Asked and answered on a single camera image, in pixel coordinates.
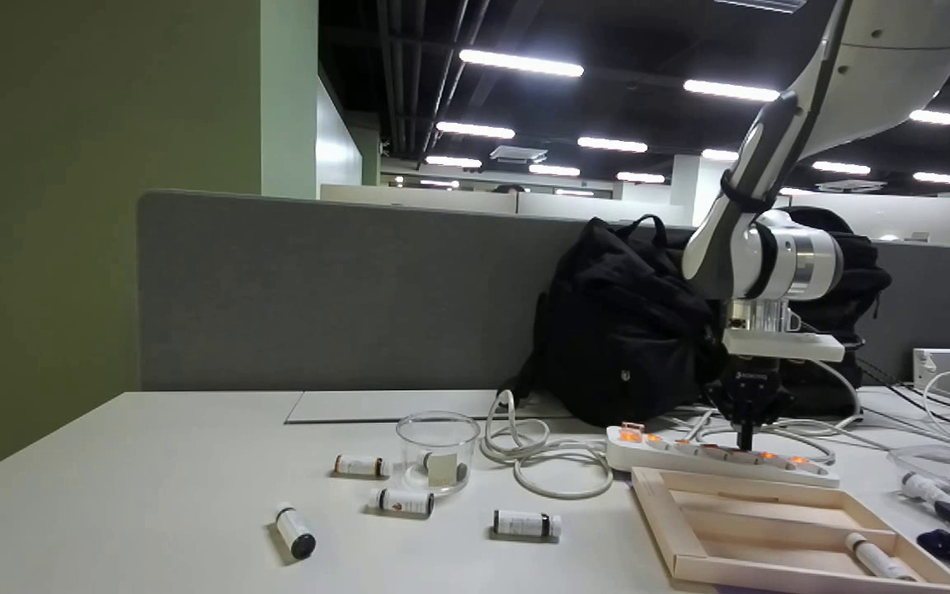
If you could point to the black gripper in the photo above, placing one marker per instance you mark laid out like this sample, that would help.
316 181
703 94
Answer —
751 393

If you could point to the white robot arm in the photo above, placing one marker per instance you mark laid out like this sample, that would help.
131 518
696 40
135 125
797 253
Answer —
874 64

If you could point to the wooden divided tray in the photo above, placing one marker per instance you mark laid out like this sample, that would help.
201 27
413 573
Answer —
773 534

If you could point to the black backpack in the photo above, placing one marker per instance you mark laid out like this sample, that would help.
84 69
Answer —
619 326

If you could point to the white tube in tray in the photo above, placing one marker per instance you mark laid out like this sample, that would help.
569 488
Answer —
874 558

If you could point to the small white tube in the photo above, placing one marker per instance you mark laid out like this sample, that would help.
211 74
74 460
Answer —
361 465
409 502
528 525

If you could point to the white tube in bowl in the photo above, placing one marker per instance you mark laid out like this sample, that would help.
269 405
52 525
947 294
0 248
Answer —
443 465

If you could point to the small clear glass bowl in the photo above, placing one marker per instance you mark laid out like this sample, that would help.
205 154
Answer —
438 433

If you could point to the white tube black cap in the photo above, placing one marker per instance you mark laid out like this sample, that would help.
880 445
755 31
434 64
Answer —
296 534

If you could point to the grey desk partition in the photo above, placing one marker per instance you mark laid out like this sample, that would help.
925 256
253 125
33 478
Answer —
305 294

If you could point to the white extension cord power strip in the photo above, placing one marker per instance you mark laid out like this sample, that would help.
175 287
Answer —
631 445

